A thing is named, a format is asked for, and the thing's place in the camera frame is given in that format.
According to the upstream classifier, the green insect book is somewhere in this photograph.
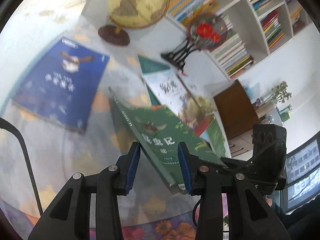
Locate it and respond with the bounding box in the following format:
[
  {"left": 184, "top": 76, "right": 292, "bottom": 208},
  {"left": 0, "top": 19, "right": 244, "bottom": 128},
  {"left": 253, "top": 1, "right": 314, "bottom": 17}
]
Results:
[{"left": 110, "top": 89, "right": 227, "bottom": 194}]

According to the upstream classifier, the white rabbit hill book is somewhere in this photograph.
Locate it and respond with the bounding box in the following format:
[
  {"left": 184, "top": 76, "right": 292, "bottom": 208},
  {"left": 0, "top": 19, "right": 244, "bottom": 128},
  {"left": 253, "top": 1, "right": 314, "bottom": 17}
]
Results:
[{"left": 137, "top": 54, "right": 227, "bottom": 158}]

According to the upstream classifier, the window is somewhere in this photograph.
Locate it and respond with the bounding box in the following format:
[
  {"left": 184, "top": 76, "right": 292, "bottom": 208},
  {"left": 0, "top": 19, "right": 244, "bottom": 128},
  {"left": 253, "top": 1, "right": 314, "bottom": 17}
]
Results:
[{"left": 283, "top": 134, "right": 319, "bottom": 211}]

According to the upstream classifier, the brown wooden cabinet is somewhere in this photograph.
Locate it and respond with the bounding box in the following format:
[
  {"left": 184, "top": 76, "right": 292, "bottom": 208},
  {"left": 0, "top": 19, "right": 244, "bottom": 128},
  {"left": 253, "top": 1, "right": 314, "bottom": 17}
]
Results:
[{"left": 214, "top": 80, "right": 259, "bottom": 140}]

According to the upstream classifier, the potted green plant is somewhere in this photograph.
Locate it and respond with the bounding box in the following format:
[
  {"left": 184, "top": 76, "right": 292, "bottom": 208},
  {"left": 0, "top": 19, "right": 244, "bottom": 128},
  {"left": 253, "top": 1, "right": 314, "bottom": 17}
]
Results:
[{"left": 271, "top": 81, "right": 292, "bottom": 103}]

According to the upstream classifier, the blue eagle book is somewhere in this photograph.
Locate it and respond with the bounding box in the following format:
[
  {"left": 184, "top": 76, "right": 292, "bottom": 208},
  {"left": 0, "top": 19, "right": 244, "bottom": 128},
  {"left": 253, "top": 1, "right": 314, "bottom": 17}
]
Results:
[{"left": 12, "top": 37, "right": 110, "bottom": 132}]

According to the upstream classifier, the round embroidered fan on stand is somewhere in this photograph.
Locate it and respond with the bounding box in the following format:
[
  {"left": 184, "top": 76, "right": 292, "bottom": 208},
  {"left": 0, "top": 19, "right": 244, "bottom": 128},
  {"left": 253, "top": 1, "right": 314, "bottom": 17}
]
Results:
[{"left": 161, "top": 12, "right": 228, "bottom": 72}]

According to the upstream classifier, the white bookshelf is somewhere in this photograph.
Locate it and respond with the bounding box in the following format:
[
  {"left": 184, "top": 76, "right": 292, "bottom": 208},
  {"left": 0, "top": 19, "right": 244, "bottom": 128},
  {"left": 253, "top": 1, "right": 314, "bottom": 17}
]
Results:
[{"left": 159, "top": 0, "right": 313, "bottom": 82}]

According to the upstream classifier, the yellow antique globe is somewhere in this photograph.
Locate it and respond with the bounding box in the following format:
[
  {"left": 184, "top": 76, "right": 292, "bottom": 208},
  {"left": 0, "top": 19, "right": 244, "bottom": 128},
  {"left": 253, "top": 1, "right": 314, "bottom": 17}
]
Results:
[{"left": 98, "top": 0, "right": 170, "bottom": 47}]

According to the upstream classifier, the black cable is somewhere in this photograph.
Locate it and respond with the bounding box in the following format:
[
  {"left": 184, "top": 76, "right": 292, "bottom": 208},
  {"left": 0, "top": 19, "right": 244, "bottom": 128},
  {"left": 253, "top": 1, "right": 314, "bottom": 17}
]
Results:
[{"left": 0, "top": 117, "right": 43, "bottom": 218}]

